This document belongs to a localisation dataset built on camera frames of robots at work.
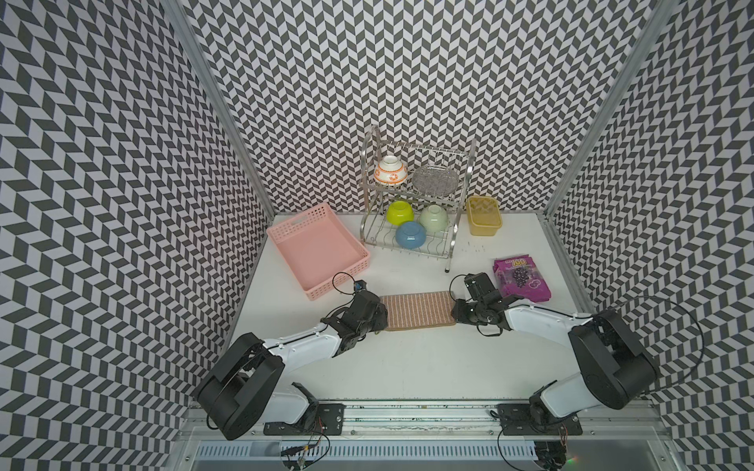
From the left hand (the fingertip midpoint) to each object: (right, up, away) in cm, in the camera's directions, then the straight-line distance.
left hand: (379, 315), depth 89 cm
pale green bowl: (+19, +31, +16) cm, 40 cm away
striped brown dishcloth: (+13, +1, +2) cm, 13 cm away
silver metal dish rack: (+10, +36, -6) cm, 38 cm away
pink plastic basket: (-24, +19, +19) cm, 36 cm away
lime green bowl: (+7, +33, +20) cm, 40 cm away
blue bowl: (+11, +25, +15) cm, 31 cm away
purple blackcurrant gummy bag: (+45, +11, +5) cm, 47 cm away
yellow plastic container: (+42, +33, +30) cm, 61 cm away
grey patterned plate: (+21, +46, +23) cm, 55 cm away
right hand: (+24, -1, +2) cm, 24 cm away
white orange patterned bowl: (+3, +44, -1) cm, 44 cm away
